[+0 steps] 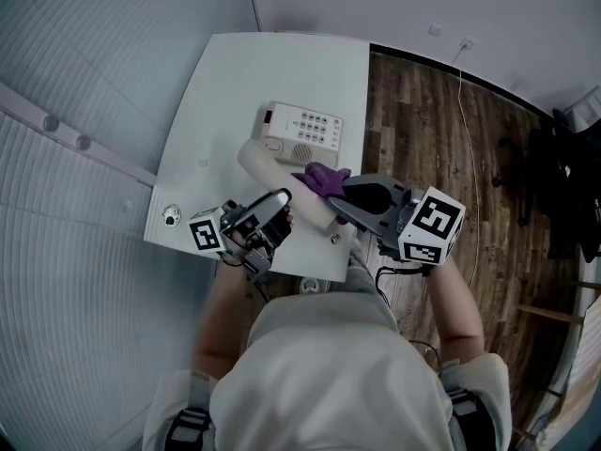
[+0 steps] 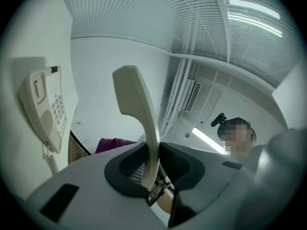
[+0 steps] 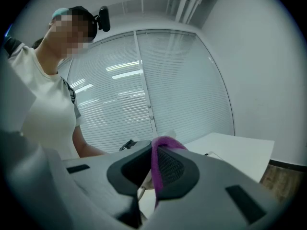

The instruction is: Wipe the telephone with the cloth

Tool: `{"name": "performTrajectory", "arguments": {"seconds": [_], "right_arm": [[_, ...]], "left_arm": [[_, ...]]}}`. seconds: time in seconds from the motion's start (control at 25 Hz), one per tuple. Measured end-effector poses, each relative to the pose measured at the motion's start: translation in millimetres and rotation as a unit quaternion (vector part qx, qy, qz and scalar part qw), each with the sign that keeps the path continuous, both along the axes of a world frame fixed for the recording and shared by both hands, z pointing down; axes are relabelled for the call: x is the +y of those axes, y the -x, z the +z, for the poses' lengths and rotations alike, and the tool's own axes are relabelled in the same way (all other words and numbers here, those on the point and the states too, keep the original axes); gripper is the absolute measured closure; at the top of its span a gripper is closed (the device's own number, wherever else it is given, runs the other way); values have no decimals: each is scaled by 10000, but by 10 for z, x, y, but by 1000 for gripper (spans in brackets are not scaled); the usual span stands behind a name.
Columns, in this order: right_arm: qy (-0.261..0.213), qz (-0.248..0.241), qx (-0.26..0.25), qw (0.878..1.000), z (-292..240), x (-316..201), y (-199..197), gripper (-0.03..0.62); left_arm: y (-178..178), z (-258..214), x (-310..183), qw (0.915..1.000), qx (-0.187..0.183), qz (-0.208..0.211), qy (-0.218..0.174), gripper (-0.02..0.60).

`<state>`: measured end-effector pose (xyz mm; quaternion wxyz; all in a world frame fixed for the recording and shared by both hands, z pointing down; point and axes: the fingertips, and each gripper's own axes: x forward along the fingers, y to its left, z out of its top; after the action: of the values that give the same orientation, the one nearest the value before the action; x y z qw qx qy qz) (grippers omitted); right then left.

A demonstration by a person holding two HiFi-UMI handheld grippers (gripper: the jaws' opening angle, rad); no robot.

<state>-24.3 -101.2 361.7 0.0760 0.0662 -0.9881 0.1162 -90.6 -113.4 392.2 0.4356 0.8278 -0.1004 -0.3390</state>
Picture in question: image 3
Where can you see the purple cloth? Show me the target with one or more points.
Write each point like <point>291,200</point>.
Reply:
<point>157,176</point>

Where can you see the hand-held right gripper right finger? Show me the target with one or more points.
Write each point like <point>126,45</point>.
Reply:
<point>206,183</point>

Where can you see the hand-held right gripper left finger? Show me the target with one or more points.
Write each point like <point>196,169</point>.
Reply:
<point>96,176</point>

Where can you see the teal hair clip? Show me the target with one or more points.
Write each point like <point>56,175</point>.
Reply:
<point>60,11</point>

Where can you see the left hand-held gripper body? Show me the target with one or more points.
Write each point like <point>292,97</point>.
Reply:
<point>134,144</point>

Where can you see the black head-mounted camera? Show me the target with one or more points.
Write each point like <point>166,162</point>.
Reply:
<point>104,18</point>

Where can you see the person's head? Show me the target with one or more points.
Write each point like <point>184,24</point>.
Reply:
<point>68,32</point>

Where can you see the white ceiling pipes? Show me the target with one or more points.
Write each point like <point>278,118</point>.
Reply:
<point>187,1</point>

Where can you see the white window blind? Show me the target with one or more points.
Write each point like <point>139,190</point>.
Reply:
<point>112,92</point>
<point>187,85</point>

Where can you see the person's white t-shirt torso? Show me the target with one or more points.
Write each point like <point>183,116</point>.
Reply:
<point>51,111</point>

